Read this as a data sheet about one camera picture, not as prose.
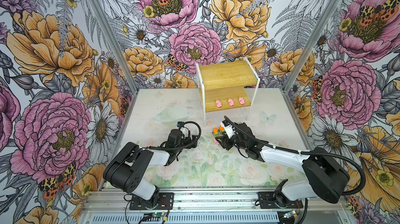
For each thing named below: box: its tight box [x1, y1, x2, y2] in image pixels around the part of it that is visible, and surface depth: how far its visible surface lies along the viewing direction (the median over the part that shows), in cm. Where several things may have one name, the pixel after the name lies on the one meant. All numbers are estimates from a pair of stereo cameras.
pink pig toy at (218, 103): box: [215, 98, 222, 108], surface depth 92 cm
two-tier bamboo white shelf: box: [195, 56, 261, 128], surface depth 85 cm
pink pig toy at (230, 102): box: [227, 97, 235, 107], surface depth 93 cm
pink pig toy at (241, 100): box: [238, 96, 246, 106], surface depth 93 cm
